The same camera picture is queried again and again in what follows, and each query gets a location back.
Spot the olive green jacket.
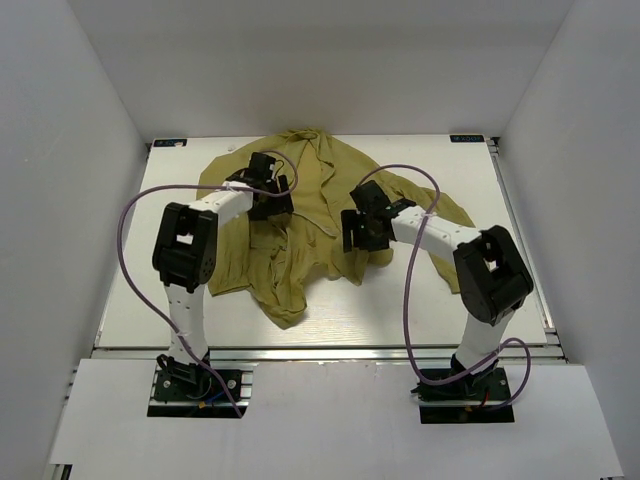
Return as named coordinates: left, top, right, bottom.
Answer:
left=199, top=129, right=473, bottom=329

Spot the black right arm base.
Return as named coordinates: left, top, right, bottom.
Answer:
left=411, top=367, right=515, bottom=425

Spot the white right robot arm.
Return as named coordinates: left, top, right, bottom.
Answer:
left=341, top=180, right=534, bottom=399

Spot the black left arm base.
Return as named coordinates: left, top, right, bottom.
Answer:
left=147, top=354, right=250, bottom=419

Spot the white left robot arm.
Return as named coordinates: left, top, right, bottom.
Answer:
left=152, top=150, right=297, bottom=399

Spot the blue label sticker left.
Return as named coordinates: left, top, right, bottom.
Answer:
left=152, top=138, right=187, bottom=148

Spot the blue label sticker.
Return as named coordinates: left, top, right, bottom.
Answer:
left=449, top=134, right=485, bottom=143
left=152, top=138, right=187, bottom=148

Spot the blue label sticker right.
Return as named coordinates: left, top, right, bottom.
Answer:
left=449, top=134, right=485, bottom=143

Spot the aluminium table edge rail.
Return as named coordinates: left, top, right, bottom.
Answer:
left=91, top=342, right=566, bottom=362

